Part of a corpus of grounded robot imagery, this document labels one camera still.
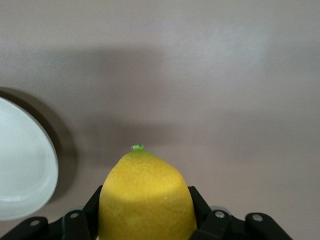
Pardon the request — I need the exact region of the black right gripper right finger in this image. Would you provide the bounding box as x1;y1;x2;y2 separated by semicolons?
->
187;186;232;240

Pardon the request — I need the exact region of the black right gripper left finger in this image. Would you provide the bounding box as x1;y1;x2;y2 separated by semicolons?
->
62;185;104;240

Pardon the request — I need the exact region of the yellow lemon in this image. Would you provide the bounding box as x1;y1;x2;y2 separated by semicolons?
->
98;143;198;240

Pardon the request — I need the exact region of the pale beige plate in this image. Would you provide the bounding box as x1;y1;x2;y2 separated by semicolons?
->
0;96;59;221

